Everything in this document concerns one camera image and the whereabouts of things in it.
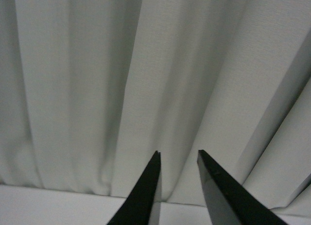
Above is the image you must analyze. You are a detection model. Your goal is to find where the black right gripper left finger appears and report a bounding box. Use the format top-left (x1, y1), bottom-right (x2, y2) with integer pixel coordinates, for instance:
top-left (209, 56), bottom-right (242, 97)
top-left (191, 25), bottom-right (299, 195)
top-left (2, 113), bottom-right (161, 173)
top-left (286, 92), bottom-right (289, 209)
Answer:
top-left (108, 151), bottom-right (161, 225)

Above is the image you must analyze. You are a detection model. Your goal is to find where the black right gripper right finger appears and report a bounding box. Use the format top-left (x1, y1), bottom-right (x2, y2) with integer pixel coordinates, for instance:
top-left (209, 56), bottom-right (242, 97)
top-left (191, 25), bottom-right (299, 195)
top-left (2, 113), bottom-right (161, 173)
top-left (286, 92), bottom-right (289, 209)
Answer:
top-left (197, 150), bottom-right (286, 225)

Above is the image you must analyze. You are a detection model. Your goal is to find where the grey pleated curtain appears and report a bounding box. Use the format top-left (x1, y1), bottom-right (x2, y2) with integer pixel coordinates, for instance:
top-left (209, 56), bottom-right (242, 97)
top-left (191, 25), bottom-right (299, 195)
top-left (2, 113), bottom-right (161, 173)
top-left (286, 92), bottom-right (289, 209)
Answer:
top-left (0, 0), bottom-right (311, 217)

